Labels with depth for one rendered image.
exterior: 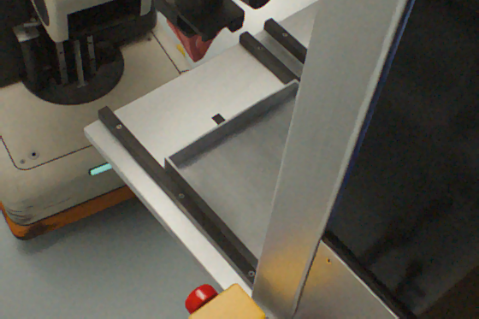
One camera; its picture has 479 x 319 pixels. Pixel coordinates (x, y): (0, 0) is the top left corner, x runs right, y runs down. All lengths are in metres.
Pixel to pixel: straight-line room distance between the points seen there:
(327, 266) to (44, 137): 1.30
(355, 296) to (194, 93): 0.59
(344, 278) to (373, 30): 0.27
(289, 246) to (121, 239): 1.34
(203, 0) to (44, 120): 1.14
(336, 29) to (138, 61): 1.57
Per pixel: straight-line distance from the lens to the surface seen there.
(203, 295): 0.84
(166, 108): 1.16
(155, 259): 2.00
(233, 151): 1.11
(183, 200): 1.03
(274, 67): 1.21
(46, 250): 2.04
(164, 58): 2.06
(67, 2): 1.48
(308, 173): 0.62
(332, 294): 0.71
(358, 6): 0.48
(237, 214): 1.05
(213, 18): 0.86
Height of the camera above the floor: 1.77
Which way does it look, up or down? 55 degrees down
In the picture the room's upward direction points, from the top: 8 degrees clockwise
